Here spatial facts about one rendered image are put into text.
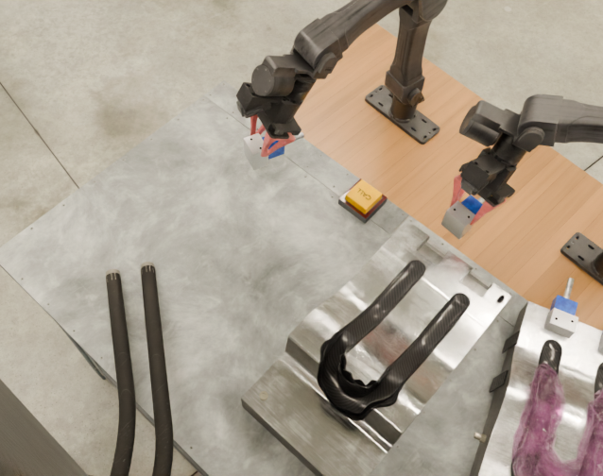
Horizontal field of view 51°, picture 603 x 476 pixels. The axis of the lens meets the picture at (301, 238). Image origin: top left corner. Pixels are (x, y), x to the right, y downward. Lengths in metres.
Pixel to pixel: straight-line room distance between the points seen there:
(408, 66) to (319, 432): 0.80
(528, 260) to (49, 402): 1.50
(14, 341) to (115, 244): 0.95
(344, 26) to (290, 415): 0.71
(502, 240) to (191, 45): 1.87
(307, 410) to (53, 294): 0.58
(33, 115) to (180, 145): 1.35
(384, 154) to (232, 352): 0.61
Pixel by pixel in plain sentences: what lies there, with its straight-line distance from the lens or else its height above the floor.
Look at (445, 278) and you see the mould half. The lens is 1.30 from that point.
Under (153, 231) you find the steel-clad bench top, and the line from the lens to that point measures 1.43.
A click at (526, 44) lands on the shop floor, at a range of 3.18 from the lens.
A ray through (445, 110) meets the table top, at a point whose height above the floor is 0.80.
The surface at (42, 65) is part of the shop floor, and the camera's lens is 3.01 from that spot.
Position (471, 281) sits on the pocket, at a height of 0.86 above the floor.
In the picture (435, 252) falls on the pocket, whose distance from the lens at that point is 1.35.
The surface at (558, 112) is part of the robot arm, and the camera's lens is 1.17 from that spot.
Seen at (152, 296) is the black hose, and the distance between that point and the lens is 1.31.
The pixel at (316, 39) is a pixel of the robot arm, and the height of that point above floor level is 1.19.
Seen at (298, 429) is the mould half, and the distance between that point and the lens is 1.18.
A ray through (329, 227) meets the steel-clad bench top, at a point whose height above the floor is 0.80.
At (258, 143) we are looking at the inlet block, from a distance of 1.35.
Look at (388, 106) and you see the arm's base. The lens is 1.64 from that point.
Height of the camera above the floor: 2.01
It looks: 60 degrees down
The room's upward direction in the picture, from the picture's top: 4 degrees clockwise
